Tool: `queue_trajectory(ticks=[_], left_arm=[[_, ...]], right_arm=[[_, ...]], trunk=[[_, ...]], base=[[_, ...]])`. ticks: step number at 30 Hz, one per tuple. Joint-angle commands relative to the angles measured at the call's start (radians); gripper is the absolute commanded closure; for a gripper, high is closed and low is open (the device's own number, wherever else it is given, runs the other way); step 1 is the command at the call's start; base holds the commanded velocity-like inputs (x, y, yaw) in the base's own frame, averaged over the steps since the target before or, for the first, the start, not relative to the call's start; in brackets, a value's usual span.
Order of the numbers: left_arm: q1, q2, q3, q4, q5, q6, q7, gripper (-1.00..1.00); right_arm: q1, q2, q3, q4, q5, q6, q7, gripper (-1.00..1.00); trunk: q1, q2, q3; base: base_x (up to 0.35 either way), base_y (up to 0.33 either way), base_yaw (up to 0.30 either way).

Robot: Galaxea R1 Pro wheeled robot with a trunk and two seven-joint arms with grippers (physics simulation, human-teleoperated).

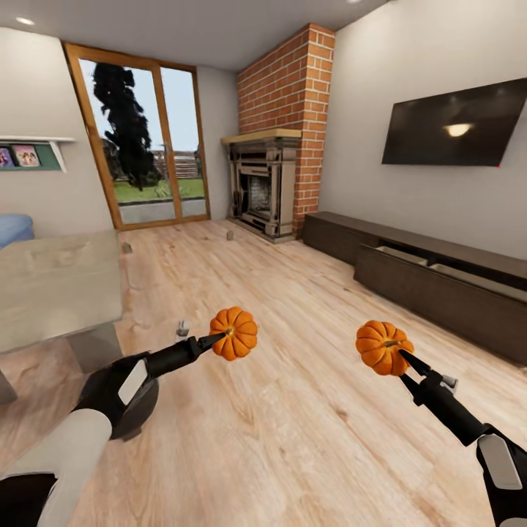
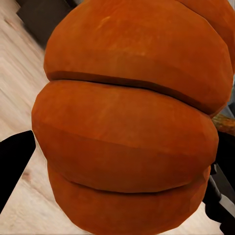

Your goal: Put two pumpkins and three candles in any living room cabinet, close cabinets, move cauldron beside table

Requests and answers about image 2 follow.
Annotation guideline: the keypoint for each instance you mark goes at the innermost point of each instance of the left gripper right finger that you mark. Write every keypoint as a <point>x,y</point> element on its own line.
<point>225,156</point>

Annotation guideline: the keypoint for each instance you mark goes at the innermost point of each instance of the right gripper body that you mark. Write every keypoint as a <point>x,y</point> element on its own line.
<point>211,184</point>

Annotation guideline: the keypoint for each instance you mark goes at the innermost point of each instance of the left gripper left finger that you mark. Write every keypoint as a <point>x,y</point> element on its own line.
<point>15,153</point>

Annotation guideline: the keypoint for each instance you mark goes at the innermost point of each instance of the pumpkin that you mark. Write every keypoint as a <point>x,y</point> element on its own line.
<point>128,121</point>

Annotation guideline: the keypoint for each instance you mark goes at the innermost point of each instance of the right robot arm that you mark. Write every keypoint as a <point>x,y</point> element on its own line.
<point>218,207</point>

